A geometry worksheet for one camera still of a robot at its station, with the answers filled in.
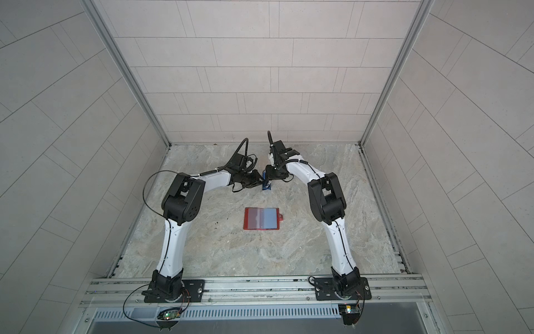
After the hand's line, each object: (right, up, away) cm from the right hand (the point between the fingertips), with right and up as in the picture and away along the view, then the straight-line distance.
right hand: (269, 175), depth 100 cm
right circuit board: (+28, -43, -32) cm, 61 cm away
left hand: (0, -1, +1) cm, 2 cm away
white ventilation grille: (+19, -43, -32) cm, 57 cm away
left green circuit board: (-30, -40, -36) cm, 62 cm away
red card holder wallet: (-3, -18, -11) cm, 21 cm away
